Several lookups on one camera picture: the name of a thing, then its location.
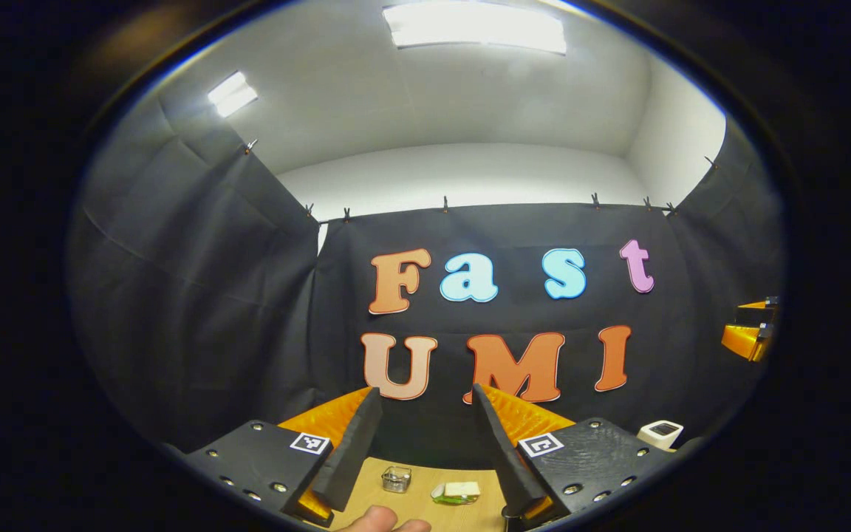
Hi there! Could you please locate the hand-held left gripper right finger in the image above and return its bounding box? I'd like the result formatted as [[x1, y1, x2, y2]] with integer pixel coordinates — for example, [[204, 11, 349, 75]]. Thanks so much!
[[472, 383, 681, 528]]

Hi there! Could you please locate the black backdrop cloth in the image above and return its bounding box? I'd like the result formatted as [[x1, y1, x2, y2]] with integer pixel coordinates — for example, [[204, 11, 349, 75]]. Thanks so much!
[[67, 96, 788, 474]]

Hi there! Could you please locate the large ceiling light panel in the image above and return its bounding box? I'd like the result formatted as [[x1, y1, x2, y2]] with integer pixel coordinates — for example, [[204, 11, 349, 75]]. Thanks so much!
[[383, 1, 568, 55]]

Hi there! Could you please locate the white toaster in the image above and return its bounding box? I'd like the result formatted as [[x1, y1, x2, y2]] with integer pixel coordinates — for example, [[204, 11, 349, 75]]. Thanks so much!
[[638, 420, 685, 451]]

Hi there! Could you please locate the sandwich with lettuce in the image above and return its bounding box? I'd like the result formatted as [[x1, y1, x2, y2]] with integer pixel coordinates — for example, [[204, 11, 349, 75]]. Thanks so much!
[[431, 482, 482, 506]]

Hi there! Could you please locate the small ceiling light panel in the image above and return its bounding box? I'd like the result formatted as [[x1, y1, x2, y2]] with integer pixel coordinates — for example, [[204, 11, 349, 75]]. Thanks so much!
[[208, 71, 259, 117]]

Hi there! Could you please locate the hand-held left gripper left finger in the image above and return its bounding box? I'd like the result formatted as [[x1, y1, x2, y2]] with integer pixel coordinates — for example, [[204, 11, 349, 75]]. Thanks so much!
[[185, 386, 383, 528]]

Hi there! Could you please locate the row of black cloth clips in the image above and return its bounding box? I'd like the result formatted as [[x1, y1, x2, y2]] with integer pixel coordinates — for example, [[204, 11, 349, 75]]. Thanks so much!
[[245, 139, 718, 222]]

